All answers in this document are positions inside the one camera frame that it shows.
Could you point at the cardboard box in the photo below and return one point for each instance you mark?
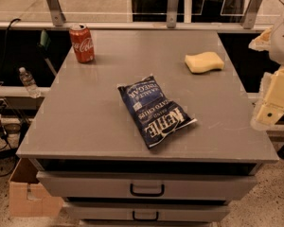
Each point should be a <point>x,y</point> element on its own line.
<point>27,197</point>

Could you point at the right metal bracket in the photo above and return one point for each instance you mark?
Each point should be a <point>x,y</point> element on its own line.
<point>250,15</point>

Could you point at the left metal bracket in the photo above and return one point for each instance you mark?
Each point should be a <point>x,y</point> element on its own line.
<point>56,13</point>

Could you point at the drawer black handle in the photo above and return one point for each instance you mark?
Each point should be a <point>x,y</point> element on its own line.
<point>145,216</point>
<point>147,191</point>

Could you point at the red coke can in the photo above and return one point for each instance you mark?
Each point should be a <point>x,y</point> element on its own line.
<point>82,42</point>

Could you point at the upper drawer black handle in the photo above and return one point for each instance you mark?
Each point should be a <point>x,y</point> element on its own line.
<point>147,191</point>

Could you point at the metal bracket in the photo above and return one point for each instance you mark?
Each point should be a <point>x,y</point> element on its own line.
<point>172,9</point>
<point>56,13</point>
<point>250,15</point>

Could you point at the blue kettle chip bag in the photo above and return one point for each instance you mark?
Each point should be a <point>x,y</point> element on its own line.
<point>155,116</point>

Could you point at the yellow sponge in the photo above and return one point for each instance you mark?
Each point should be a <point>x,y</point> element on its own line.
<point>204,62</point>

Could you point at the lower drawer black handle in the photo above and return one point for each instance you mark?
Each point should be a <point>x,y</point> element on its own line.
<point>145,216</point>

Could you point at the clear plastic water bottle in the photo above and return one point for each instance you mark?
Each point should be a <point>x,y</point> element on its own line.
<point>29,83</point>

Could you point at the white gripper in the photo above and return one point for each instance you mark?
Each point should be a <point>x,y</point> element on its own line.
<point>271,107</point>

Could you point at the grey drawer cabinet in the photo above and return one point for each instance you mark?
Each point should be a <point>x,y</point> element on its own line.
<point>134,139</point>

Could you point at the middle metal bracket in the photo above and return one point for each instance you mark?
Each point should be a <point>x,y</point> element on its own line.
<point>172,9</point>

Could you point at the green handled tool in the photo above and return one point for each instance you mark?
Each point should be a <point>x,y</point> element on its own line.
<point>43,45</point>

